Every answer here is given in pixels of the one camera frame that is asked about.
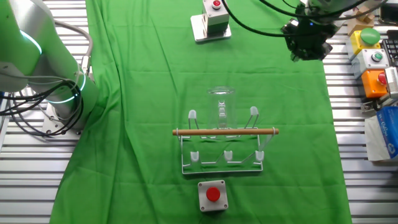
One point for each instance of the grey box green button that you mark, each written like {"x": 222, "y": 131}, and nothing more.
{"x": 367, "y": 59}

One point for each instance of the wooden blocks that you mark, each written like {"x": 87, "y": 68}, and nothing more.
{"x": 362, "y": 23}

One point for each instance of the clear glass cup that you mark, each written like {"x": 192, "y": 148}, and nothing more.
{"x": 221, "y": 105}

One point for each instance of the grey box large red button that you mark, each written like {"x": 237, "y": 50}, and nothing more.
{"x": 213, "y": 194}

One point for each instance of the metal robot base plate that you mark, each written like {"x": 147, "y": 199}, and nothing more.
{"x": 49, "y": 124}

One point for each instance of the grey box small red button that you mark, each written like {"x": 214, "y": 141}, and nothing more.
{"x": 214, "y": 18}

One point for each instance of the black screen device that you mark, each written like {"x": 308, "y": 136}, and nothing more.
{"x": 388, "y": 14}

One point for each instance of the blue white box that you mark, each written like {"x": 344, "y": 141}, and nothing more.
{"x": 371, "y": 140}

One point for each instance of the blue tissue pack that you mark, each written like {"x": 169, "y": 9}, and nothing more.
{"x": 388, "y": 130}

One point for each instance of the orange box red button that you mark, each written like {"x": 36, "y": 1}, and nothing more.
{"x": 371, "y": 84}

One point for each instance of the black keyboard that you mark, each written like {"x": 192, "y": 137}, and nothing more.
{"x": 391, "y": 51}

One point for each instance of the ribbed silver camera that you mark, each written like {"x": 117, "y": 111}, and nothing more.
{"x": 392, "y": 81}

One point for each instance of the green cloth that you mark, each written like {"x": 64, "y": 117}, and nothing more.
{"x": 140, "y": 93}

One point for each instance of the yellow box green mushroom button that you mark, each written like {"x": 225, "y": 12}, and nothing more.
{"x": 370, "y": 35}

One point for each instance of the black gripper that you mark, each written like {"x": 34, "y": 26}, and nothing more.
{"x": 311, "y": 32}

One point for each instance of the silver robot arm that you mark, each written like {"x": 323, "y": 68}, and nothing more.
{"x": 18, "y": 46}

